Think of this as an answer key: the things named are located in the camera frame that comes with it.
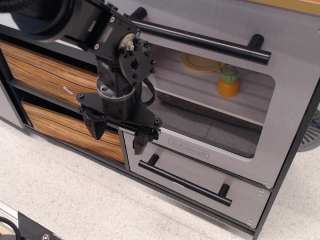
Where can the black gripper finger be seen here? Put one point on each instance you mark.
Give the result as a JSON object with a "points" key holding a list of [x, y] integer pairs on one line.
{"points": [[96, 124], [142, 137]]}

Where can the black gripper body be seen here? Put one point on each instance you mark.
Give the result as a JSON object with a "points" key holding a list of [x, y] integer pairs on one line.
{"points": [[125, 108]]}

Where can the grey oven door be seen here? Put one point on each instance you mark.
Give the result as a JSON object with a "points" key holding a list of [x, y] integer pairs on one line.
{"points": [[284, 86]]}

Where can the black oven door handle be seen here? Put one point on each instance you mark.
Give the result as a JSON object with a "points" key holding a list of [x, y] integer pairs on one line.
{"points": [[250, 52]]}

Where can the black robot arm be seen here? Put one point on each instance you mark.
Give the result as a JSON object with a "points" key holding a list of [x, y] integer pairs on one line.
{"points": [[124, 61]]}

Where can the grey oven shelf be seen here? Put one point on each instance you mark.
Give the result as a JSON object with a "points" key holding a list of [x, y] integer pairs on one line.
{"points": [[241, 106]]}

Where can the lower wood grain bin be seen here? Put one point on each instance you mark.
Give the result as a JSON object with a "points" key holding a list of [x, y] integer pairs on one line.
{"points": [[61, 124]]}

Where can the wood grain bin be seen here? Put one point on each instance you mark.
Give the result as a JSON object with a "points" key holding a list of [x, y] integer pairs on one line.
{"points": [[47, 75], [61, 124]]}

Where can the upper wood grain bin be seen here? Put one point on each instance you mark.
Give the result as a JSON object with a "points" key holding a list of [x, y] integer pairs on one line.
{"points": [[47, 75]]}

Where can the yellow toy plate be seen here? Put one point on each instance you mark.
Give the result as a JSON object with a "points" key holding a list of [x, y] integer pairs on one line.
{"points": [[200, 64]]}

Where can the grey lower drawer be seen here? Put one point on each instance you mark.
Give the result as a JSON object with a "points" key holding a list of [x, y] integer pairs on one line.
{"points": [[248, 201]]}

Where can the grey chair base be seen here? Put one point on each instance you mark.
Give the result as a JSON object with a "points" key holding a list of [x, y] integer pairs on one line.
{"points": [[311, 138]]}

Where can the black drawer handle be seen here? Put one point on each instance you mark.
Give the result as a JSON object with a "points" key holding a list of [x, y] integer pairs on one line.
{"points": [[220, 197]]}

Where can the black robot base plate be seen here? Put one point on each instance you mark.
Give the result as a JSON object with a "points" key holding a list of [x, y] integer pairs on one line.
{"points": [[14, 225]]}

